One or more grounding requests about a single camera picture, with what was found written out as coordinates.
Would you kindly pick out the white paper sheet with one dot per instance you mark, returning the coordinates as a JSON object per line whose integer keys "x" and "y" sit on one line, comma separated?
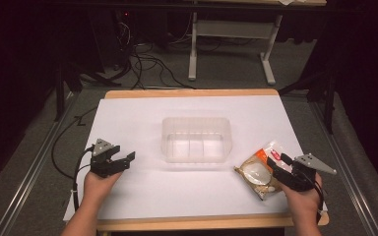
{"x": 177, "y": 190}

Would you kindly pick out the clear snack packet orange label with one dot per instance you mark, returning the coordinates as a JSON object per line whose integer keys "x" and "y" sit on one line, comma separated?
{"x": 257, "y": 171}

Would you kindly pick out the person's left hand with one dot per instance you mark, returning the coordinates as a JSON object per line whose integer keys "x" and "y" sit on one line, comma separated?
{"x": 99, "y": 187}

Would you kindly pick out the metal floor rail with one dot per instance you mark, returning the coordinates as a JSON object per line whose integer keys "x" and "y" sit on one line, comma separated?
{"x": 29, "y": 177}
{"x": 344, "y": 177}

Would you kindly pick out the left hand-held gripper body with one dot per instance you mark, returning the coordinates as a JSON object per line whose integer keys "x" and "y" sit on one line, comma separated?
{"x": 102, "y": 165}

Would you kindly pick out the white metal desk frame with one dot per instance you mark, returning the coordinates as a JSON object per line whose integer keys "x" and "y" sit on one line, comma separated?
{"x": 233, "y": 29}

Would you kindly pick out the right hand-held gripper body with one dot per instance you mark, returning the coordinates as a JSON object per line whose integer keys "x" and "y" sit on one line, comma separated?
{"x": 300, "y": 175}

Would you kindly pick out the black metal stand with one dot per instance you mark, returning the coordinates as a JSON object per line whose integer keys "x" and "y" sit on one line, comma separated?
{"x": 328, "y": 98}
{"x": 60, "y": 88}

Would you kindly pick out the clear plastic container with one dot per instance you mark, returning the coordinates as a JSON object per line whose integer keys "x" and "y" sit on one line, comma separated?
{"x": 196, "y": 141}

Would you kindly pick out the person's right hand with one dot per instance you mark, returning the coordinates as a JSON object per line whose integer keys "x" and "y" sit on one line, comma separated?
{"x": 303, "y": 198}

